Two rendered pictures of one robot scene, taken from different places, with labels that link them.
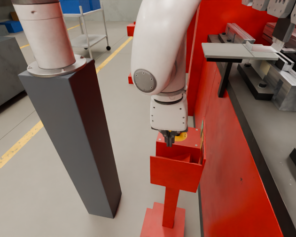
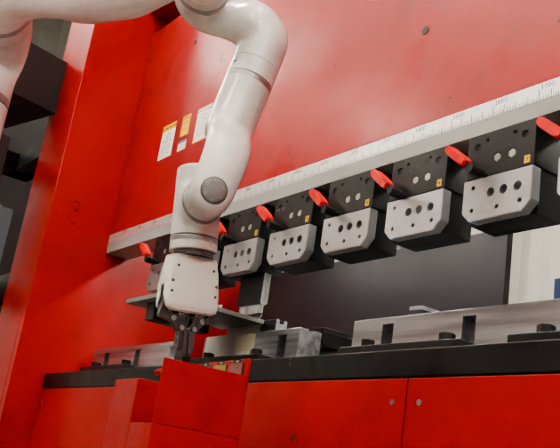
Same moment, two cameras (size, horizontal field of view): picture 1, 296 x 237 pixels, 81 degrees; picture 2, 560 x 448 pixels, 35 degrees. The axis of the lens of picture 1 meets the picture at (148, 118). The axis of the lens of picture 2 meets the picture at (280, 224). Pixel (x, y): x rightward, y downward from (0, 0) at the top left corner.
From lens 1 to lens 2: 1.33 m
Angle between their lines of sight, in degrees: 69
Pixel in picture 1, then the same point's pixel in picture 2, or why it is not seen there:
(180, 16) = (246, 148)
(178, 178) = (207, 421)
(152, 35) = (229, 151)
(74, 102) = not seen: outside the picture
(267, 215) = (348, 396)
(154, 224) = not seen: outside the picture
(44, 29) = not seen: outside the picture
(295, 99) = (308, 352)
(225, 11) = (87, 326)
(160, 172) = (176, 406)
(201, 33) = (28, 368)
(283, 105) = not seen: hidden behind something
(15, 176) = not seen: outside the picture
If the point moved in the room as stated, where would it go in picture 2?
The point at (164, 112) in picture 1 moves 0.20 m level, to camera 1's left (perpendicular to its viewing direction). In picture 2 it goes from (193, 274) to (98, 238)
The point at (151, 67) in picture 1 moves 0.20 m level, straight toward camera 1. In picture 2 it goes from (226, 176) to (312, 156)
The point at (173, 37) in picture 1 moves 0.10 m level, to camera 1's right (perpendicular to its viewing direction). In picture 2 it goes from (244, 158) to (284, 179)
